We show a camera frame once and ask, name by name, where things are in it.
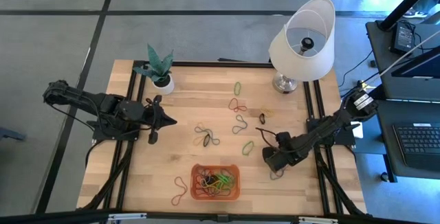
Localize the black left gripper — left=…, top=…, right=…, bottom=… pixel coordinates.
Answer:
left=143, top=95, right=178, bottom=145

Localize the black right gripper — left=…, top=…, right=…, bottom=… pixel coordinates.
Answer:
left=263, top=131, right=305, bottom=173

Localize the orange plastic bin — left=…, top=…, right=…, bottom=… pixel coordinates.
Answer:
left=190, top=163, right=241, bottom=202

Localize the yellow rubber band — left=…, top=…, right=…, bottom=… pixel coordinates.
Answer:
left=192, top=124, right=208, bottom=147
left=200, top=178, right=225, bottom=191
left=259, top=104, right=276, bottom=119

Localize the red rubber band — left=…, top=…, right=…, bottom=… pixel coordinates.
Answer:
left=228, top=97, right=248, bottom=113
left=170, top=176, right=189, bottom=207
left=194, top=168, right=234, bottom=198

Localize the potted snake plant white pot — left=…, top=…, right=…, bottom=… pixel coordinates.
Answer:
left=133, top=43, right=175, bottom=96

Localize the white paper sheet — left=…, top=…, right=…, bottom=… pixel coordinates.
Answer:
left=350, top=122, right=364, bottom=139

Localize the white shade silver table lamp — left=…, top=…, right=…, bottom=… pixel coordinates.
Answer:
left=268, top=0, right=336, bottom=95

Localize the black desk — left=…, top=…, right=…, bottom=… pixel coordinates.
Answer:
left=365, top=20, right=440, bottom=102
left=373, top=99, right=440, bottom=181

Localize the black diagonal beam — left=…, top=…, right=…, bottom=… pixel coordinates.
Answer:
left=379, top=0, right=440, bottom=32
left=369, top=83, right=388, bottom=101

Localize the black laptop keyboard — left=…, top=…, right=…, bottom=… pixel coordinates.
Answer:
left=393, top=122, right=440, bottom=173

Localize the grey floor object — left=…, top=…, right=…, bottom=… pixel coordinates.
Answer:
left=0, top=126, right=28, bottom=142

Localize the thin white rod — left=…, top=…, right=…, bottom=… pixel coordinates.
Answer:
left=379, top=27, right=440, bottom=78

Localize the black power adapter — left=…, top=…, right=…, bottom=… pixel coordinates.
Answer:
left=390, top=22, right=416, bottom=56

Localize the person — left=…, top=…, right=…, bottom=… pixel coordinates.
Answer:
left=402, top=0, right=440, bottom=21

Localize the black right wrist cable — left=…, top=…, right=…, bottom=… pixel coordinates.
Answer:
left=255, top=126, right=280, bottom=146

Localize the black aluminium frame rail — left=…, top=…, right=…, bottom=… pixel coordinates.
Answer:
left=302, top=79, right=331, bottom=215
left=115, top=60, right=148, bottom=211
left=311, top=78, right=344, bottom=215
left=101, top=60, right=139, bottom=211
left=133, top=60, right=276, bottom=69

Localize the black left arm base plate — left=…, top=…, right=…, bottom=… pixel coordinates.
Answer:
left=86, top=119, right=141, bottom=142

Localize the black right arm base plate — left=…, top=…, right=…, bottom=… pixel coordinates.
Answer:
left=305, top=117, right=357, bottom=146

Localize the silver frame bracket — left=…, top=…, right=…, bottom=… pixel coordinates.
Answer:
left=107, top=212, right=148, bottom=222
left=298, top=216, right=340, bottom=224

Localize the black diagonal frame strut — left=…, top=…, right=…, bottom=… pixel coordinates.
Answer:
left=318, top=148, right=368, bottom=216
left=78, top=141, right=133, bottom=212

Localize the black frame cross beam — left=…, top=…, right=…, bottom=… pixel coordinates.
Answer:
left=0, top=208, right=440, bottom=224

